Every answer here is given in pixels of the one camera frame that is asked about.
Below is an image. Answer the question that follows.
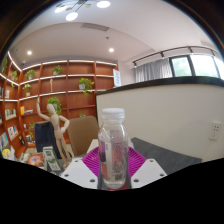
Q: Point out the tan chair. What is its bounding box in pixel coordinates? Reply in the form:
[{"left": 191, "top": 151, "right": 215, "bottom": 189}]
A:
[{"left": 66, "top": 115, "right": 100, "bottom": 158}]

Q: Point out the ceiling air vent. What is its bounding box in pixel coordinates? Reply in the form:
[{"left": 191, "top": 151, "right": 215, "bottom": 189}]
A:
[{"left": 80, "top": 22, "right": 110, "bottom": 33}]

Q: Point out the clear plastic water bottle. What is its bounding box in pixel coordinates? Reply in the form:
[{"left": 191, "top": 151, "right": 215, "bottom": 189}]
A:
[{"left": 97, "top": 107, "right": 130, "bottom": 190}]

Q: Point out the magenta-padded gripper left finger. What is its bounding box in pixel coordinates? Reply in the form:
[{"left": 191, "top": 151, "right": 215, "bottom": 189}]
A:
[{"left": 59, "top": 146, "right": 102, "bottom": 190}]

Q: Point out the orange wooden shelf unit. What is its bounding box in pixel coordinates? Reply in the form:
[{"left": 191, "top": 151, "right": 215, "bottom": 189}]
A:
[{"left": 0, "top": 54, "right": 120, "bottom": 159}]

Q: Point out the grey curtain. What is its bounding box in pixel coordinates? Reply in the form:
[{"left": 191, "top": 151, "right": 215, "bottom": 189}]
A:
[{"left": 134, "top": 58, "right": 174, "bottom": 83}]

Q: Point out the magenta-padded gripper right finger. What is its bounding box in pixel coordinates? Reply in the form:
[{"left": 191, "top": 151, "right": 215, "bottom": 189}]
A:
[{"left": 125, "top": 146, "right": 168, "bottom": 190}]

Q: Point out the black-framed window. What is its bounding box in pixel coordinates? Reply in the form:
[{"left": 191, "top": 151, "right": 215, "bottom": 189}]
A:
[{"left": 169, "top": 53, "right": 224, "bottom": 80}]

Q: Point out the wooden artist mannequin figure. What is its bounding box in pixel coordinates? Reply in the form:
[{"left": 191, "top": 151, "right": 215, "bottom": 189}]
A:
[{"left": 35, "top": 103, "right": 73, "bottom": 168}]

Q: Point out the white wall socket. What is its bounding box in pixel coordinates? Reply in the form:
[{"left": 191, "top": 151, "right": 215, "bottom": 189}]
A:
[{"left": 209, "top": 121, "right": 223, "bottom": 142}]

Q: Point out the dark blue chair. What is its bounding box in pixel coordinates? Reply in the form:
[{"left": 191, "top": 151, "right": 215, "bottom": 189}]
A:
[{"left": 34, "top": 120, "right": 61, "bottom": 159}]

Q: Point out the white wall poster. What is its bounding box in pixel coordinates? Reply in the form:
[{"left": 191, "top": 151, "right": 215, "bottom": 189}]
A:
[{"left": 113, "top": 68, "right": 122, "bottom": 88}]

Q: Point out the black ceiling track rail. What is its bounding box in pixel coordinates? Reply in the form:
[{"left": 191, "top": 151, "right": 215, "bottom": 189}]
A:
[{"left": 132, "top": 45, "right": 218, "bottom": 68}]

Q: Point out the green and white carton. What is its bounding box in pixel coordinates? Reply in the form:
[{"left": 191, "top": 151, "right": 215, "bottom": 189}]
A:
[{"left": 42, "top": 145, "right": 62, "bottom": 172}]

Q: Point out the colourful book stack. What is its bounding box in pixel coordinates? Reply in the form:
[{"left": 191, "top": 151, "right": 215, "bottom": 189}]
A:
[{"left": 0, "top": 145, "right": 16, "bottom": 162}]

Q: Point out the branched ceiling lamp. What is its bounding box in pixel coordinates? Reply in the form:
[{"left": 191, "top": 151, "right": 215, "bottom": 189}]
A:
[{"left": 54, "top": 0, "right": 112, "bottom": 22}]

